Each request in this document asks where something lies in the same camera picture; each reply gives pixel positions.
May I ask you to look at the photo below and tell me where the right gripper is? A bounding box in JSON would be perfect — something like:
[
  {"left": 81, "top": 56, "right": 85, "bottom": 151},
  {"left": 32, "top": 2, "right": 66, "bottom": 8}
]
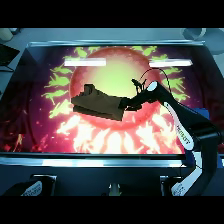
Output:
[{"left": 118, "top": 94, "right": 147, "bottom": 113}]

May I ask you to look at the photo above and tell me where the brown shirt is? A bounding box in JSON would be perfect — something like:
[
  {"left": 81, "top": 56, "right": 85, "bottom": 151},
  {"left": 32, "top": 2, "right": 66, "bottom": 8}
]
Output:
[{"left": 70, "top": 83, "right": 130, "bottom": 122}]

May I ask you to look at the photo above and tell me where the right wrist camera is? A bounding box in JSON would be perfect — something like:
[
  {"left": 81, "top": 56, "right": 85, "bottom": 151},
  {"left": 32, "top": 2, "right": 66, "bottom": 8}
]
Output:
[{"left": 130, "top": 77, "right": 148, "bottom": 95}]

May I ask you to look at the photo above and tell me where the black cable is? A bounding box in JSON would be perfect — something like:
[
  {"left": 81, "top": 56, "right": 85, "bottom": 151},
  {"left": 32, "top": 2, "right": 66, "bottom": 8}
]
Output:
[{"left": 137, "top": 67, "right": 175, "bottom": 101}]

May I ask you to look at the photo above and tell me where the silver frame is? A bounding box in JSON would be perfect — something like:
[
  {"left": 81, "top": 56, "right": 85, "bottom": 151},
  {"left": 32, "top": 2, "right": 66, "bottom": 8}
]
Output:
[{"left": 0, "top": 39, "right": 224, "bottom": 197}]

